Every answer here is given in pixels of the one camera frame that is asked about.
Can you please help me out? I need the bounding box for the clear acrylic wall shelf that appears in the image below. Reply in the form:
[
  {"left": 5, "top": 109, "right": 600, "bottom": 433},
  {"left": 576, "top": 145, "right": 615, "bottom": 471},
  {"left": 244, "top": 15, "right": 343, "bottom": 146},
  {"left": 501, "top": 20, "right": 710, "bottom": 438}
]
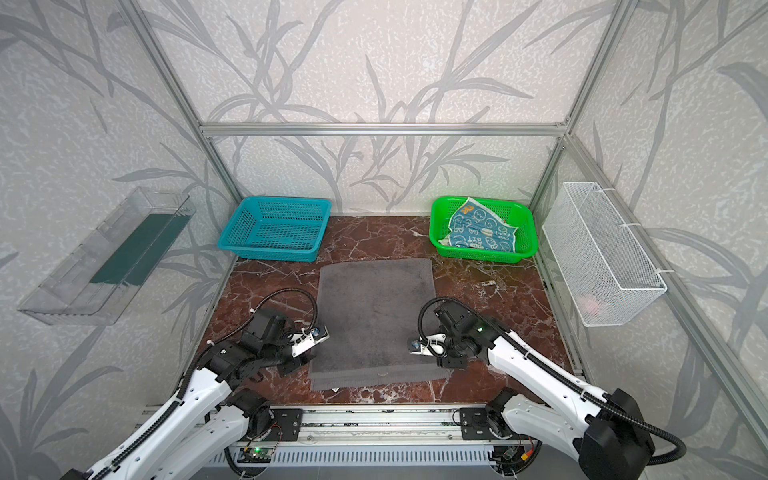
[{"left": 18, "top": 187, "right": 196, "bottom": 326}]

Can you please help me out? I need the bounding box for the left green circuit board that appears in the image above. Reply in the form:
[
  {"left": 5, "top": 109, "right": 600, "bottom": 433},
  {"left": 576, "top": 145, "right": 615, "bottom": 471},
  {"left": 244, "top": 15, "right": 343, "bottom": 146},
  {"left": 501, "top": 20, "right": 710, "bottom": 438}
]
[{"left": 237, "top": 446, "right": 275, "bottom": 464}]

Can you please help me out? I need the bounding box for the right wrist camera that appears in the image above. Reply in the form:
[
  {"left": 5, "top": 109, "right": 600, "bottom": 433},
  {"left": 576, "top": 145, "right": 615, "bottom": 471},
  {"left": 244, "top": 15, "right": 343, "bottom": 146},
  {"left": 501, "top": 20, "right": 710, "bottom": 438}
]
[{"left": 407, "top": 333, "right": 446, "bottom": 358}]

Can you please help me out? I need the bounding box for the white wire mesh basket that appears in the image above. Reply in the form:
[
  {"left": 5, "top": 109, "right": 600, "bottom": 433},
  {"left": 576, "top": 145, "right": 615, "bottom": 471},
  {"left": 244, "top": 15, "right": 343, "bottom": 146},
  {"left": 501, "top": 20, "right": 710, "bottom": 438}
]
[{"left": 543, "top": 182, "right": 667, "bottom": 327}]

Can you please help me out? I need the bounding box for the pink object in wire basket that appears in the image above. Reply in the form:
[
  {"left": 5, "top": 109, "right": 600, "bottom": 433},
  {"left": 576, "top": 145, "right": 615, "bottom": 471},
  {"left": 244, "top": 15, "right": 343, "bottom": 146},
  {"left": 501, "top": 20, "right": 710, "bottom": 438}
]
[{"left": 580, "top": 294, "right": 606, "bottom": 317}]

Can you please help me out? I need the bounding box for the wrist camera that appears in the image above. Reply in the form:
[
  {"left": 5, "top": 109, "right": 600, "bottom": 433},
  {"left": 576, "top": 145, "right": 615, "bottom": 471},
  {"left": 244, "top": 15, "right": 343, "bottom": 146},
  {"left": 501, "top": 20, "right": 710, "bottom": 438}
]
[
  {"left": 407, "top": 333, "right": 446, "bottom": 358},
  {"left": 290, "top": 326, "right": 329, "bottom": 358}
]

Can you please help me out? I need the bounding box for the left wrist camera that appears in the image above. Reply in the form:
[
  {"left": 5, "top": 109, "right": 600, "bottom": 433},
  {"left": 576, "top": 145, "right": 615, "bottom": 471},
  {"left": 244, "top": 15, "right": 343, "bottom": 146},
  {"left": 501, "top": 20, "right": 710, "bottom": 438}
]
[{"left": 290, "top": 326, "right": 329, "bottom": 358}]

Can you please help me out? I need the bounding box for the blue patterned towel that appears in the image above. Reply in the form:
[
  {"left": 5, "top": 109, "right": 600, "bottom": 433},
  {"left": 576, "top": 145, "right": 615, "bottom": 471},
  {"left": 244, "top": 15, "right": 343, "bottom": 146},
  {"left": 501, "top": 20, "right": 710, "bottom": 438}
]
[{"left": 438, "top": 197, "right": 517, "bottom": 253}]

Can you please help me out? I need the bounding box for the green plastic basket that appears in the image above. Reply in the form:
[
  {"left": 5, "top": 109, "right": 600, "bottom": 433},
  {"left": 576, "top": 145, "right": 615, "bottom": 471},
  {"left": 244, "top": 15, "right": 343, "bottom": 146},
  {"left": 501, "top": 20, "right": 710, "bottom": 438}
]
[{"left": 429, "top": 196, "right": 538, "bottom": 264}]

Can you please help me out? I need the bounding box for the teal plastic basket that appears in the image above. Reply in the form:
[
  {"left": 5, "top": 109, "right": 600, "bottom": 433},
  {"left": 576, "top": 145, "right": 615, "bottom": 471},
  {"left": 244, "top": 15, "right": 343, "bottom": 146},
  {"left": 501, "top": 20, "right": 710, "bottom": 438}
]
[{"left": 217, "top": 196, "right": 332, "bottom": 263}]

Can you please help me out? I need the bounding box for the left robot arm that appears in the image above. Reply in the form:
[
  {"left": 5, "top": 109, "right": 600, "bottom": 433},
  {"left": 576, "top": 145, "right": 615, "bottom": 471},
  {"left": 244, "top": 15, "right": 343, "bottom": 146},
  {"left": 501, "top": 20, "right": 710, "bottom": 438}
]
[{"left": 64, "top": 309, "right": 328, "bottom": 479}]

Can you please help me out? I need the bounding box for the grey terry towel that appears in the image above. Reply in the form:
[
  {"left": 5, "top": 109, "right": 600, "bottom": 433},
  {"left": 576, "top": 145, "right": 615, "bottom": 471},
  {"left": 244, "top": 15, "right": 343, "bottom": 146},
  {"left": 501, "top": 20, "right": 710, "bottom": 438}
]
[{"left": 309, "top": 258, "right": 449, "bottom": 391}]

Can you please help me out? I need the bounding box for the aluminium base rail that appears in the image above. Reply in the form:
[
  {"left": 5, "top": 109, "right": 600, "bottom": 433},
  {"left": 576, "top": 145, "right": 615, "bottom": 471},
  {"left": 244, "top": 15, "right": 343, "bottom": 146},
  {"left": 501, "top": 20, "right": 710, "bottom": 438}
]
[{"left": 125, "top": 403, "right": 631, "bottom": 451}]

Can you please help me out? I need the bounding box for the right circuit board with wires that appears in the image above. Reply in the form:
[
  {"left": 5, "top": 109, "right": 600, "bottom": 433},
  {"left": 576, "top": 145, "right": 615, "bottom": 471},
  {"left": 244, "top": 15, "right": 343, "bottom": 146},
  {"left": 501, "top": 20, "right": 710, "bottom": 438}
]
[{"left": 489, "top": 445, "right": 537, "bottom": 474}]

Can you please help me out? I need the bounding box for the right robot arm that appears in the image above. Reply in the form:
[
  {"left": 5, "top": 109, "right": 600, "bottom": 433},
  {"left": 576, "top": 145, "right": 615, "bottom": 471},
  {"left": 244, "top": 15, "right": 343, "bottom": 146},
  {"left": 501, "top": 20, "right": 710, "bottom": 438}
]
[{"left": 409, "top": 297, "right": 687, "bottom": 479}]

